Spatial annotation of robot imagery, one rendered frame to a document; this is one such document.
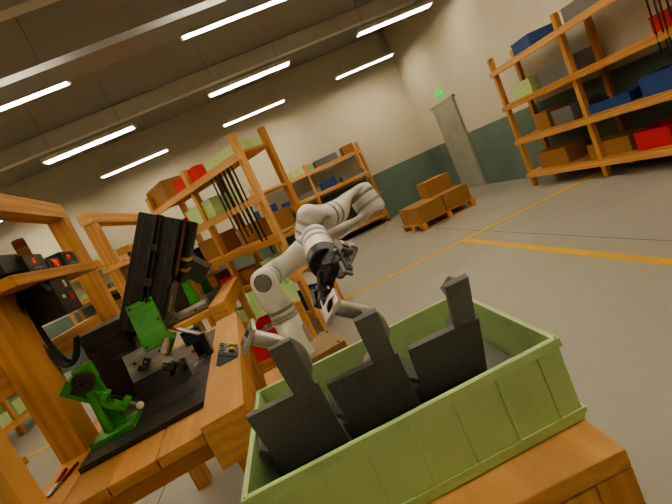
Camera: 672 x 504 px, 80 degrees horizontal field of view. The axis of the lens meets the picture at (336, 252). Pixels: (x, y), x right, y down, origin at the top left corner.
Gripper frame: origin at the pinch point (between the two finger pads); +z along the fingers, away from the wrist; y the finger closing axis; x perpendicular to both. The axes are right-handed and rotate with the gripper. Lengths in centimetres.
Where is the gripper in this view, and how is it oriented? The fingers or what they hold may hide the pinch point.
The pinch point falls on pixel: (338, 291)
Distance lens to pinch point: 77.7
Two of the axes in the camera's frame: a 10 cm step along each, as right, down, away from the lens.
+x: 8.8, 2.5, 3.9
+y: 4.0, -8.4, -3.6
